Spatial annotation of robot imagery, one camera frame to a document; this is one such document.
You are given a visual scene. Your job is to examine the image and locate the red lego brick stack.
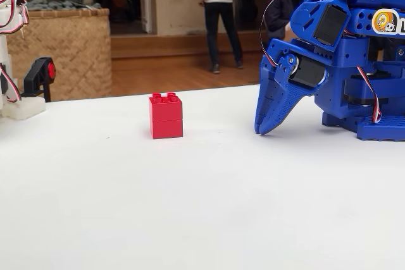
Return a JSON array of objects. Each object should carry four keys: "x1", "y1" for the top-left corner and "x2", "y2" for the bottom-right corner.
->
[{"x1": 149, "y1": 92, "x2": 184, "y2": 140}]

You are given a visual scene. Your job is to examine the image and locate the person in dark jacket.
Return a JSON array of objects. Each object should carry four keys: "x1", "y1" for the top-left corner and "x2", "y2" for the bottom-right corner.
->
[{"x1": 265, "y1": 0, "x2": 306, "y2": 42}]

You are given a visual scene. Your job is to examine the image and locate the woven wicker planter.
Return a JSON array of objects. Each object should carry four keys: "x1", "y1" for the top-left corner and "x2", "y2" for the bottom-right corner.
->
[{"x1": 6, "y1": 8, "x2": 113, "y2": 102}]

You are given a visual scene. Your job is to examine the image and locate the grey stones in planter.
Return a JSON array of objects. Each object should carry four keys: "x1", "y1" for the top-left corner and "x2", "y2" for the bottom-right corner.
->
[{"x1": 24, "y1": 0, "x2": 103, "y2": 11}]

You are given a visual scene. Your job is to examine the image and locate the black clamp with red knob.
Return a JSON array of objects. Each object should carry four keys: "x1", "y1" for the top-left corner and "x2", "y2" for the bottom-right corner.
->
[{"x1": 21, "y1": 56, "x2": 57, "y2": 103}]

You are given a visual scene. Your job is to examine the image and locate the red white black wrist cable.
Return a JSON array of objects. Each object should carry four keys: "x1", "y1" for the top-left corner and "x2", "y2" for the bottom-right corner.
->
[{"x1": 259, "y1": 0, "x2": 327, "y2": 68}]

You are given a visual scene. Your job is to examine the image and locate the red white black base cable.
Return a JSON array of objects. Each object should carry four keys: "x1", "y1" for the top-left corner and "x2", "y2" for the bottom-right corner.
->
[{"x1": 356, "y1": 66, "x2": 383, "y2": 124}]

